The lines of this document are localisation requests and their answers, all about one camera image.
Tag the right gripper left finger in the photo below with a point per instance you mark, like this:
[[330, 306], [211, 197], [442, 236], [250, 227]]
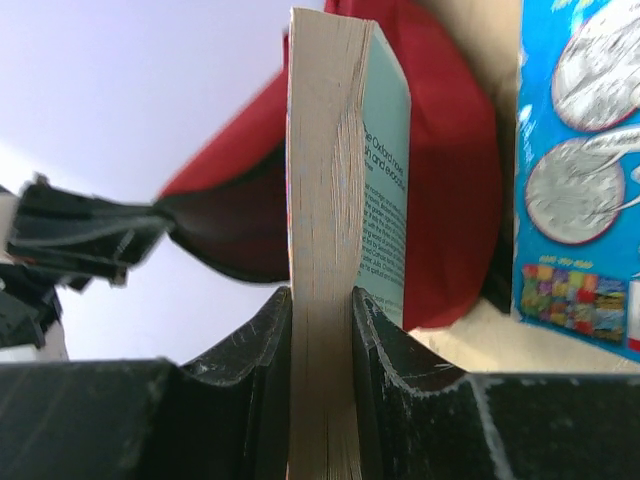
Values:
[[223, 415]]

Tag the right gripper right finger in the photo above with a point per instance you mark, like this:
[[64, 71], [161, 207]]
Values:
[[421, 417]]

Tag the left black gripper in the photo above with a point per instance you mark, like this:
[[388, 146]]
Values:
[[81, 237]]

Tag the red backpack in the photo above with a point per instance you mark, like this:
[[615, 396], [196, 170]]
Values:
[[228, 202]]

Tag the purple spine book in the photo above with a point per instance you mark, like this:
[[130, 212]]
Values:
[[576, 181]]

